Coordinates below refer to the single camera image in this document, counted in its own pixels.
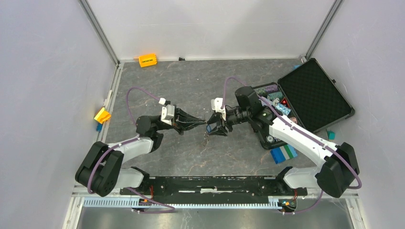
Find white toothed cable duct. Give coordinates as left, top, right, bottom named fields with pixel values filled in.
left=83, top=197, right=282, bottom=210

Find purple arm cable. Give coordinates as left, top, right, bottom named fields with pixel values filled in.
left=87, top=87, right=176, bottom=214
left=221, top=76, right=363, bottom=216

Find teal small cube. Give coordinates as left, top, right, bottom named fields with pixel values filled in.
left=327, top=130, right=336, bottom=141

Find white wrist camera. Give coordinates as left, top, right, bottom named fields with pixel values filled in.
left=211, top=97, right=226, bottom=121
left=159, top=97, right=175, bottom=125

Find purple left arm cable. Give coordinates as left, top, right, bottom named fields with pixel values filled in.
left=87, top=87, right=176, bottom=214

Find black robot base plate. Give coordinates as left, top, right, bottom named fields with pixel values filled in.
left=138, top=176, right=308, bottom=204

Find black poker chip case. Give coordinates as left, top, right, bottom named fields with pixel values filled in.
left=253, top=58, right=355, bottom=133

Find blue green toy bricks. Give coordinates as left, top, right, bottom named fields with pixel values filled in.
left=270, top=145, right=298, bottom=164

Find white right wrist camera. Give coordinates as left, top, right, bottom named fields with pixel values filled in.
left=211, top=97, right=226, bottom=121

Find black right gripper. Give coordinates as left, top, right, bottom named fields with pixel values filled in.
left=207, top=107, right=251, bottom=137

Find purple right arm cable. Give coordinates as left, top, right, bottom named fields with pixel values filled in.
left=221, top=76, right=363, bottom=216

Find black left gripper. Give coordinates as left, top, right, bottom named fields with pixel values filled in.
left=156, top=104, right=206, bottom=135

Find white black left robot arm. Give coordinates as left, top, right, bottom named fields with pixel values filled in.
left=75, top=105, right=206, bottom=197

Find yellow orange toy block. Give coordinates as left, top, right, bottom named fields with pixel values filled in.
left=94, top=107, right=111, bottom=124

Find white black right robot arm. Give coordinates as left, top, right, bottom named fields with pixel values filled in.
left=208, top=86, right=362, bottom=198

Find orange yellow plastic block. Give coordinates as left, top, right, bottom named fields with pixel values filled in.
left=138, top=53, right=158, bottom=68

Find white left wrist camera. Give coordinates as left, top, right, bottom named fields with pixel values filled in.
left=159, top=97, right=175, bottom=125

